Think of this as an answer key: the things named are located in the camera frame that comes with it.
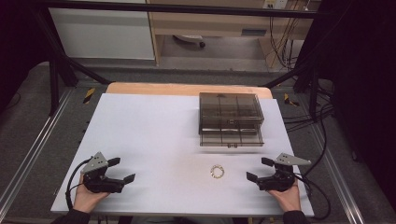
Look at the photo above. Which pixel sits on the white power strip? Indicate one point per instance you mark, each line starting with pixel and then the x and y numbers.
pixel 275 3

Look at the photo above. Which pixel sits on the wooden table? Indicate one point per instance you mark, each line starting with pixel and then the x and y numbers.
pixel 155 88

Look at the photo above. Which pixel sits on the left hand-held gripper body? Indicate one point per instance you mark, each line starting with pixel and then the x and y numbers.
pixel 99 183

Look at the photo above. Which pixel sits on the person's grey clothing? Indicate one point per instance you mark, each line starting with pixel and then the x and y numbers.
pixel 180 220

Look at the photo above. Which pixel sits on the office chair base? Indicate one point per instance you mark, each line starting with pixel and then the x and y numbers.
pixel 190 39

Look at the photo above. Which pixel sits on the white table board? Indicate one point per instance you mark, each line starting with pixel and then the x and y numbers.
pixel 155 140

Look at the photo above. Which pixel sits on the smoky clear plastic drawer box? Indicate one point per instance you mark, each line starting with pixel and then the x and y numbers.
pixel 230 118

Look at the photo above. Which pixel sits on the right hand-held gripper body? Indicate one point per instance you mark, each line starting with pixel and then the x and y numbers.
pixel 280 180

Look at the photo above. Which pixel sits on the person's right hand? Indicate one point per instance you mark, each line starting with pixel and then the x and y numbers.
pixel 289 199

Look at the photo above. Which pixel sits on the light wooden desk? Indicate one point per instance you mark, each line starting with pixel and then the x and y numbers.
pixel 211 25

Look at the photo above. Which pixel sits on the aluminium floor rail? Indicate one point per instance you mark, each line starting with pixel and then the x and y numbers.
pixel 339 177
pixel 34 146

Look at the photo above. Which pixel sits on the person's left hand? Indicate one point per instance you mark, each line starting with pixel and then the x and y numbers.
pixel 85 199

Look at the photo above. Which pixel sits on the black metal frame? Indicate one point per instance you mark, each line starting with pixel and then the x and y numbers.
pixel 174 7

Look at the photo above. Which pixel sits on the white cabinet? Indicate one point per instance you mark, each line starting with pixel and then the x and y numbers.
pixel 102 34

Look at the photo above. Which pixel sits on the yellow black floor tape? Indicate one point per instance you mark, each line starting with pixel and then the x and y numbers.
pixel 89 95
pixel 289 100

